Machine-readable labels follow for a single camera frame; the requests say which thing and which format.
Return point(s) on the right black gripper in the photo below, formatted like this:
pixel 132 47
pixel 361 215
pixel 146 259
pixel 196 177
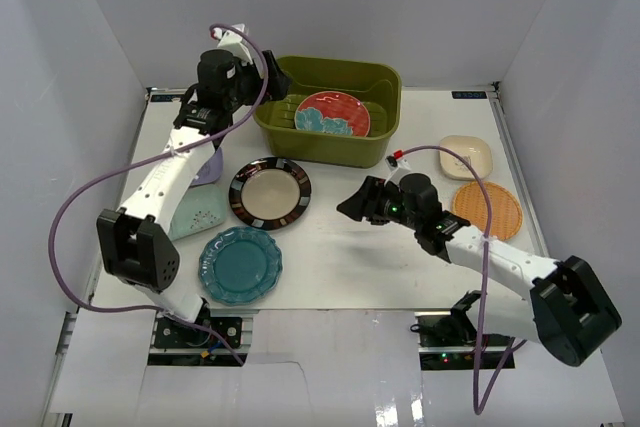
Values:
pixel 366 201

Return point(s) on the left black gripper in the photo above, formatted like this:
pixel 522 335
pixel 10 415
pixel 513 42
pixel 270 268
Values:
pixel 265 79

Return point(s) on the red and teal floral plate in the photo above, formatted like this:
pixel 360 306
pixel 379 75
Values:
pixel 332 112

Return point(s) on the black rimmed beige plate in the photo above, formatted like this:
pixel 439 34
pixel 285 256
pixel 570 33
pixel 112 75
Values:
pixel 270 193

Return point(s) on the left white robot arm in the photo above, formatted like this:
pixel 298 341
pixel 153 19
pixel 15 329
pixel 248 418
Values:
pixel 133 239

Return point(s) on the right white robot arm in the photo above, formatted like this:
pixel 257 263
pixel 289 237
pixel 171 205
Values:
pixel 561 305

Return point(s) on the olive green plastic bin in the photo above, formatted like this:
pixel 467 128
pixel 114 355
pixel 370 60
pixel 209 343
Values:
pixel 377 86

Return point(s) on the orange woven round plate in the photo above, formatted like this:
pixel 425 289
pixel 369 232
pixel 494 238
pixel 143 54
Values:
pixel 507 217

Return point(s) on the lavender square dish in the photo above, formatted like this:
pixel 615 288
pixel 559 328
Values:
pixel 211 170

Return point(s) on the cream square dish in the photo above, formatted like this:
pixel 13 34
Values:
pixel 473 150

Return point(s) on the teal scalloped plate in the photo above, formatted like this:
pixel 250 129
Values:
pixel 240 266

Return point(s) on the mint green square plate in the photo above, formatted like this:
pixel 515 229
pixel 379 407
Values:
pixel 203 207

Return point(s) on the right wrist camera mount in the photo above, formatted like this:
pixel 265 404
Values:
pixel 398 167

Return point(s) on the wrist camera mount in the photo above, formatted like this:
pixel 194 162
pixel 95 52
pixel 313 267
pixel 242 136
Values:
pixel 398 167
pixel 231 42

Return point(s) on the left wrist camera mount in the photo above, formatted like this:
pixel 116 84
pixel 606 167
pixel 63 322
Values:
pixel 231 42

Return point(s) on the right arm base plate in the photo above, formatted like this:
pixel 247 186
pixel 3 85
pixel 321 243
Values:
pixel 442 350

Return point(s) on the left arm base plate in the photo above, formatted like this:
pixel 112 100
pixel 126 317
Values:
pixel 172 335

